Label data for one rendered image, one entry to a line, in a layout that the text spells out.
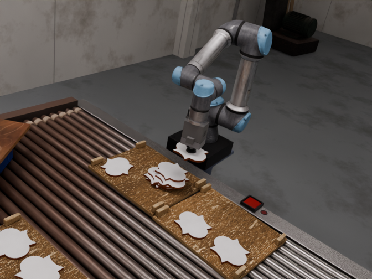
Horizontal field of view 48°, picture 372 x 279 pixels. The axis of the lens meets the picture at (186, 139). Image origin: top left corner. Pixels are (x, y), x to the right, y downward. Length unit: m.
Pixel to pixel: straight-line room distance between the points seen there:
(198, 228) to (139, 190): 0.32
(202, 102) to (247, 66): 0.46
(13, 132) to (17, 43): 2.73
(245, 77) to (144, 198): 0.74
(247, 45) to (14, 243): 1.24
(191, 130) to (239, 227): 0.43
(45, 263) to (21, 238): 0.14
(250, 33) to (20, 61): 3.16
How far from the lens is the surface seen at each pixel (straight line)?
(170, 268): 1.50
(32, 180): 1.83
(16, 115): 2.25
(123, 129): 2.23
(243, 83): 1.99
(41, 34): 4.72
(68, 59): 5.05
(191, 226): 1.62
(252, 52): 1.92
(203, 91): 1.55
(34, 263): 1.44
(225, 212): 1.75
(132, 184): 1.79
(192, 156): 1.67
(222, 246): 1.57
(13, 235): 1.54
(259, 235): 1.69
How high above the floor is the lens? 1.99
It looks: 29 degrees down
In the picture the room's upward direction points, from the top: 11 degrees clockwise
